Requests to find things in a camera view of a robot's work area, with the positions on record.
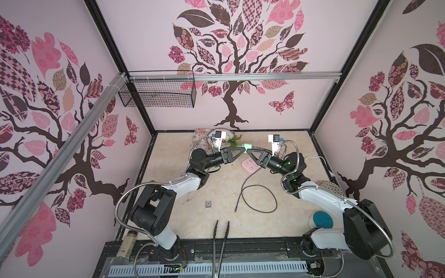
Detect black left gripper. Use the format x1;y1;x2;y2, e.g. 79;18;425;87
203;146;245;170

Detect dark grey charging cable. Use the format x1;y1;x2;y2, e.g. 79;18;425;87
234;168;278;214

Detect small silver mp3 player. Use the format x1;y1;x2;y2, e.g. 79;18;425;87
205;200;212;209

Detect toy bok choy vegetable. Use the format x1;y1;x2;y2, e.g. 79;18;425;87
226;135;242;147

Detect pink power strip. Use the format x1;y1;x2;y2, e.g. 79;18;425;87
241;158;261;174

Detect floral ceramic plate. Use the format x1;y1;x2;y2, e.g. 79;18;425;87
207;128;235;140

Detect floral rectangular tray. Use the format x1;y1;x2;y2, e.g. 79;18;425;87
190;128;212;154

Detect patterned round bowl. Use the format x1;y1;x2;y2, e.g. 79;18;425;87
319;181;344;196

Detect teal round lid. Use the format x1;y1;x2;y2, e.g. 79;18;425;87
311;211;334;229

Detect black kitchen tongs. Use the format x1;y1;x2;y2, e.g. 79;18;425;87
212;219;231;278

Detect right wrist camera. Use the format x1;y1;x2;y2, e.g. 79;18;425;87
268;134;284;156

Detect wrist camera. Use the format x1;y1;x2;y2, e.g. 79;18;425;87
268;134;284;156
212;130;226;151

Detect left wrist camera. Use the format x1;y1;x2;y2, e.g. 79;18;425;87
212;130;226;151

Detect white power strip cord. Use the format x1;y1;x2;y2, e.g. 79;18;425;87
305;155;334;174

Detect aluminium crossbar rail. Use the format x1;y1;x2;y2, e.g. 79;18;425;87
128;72;342;82

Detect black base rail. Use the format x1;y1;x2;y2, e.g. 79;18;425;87
100;236;380;265

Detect black wire basket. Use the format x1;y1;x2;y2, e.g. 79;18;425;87
119;69;197;108

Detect white slotted cable duct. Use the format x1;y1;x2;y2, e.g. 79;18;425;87
105;261;308;278

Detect aluminium side rail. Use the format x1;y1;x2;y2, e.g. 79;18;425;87
1;73;127;258

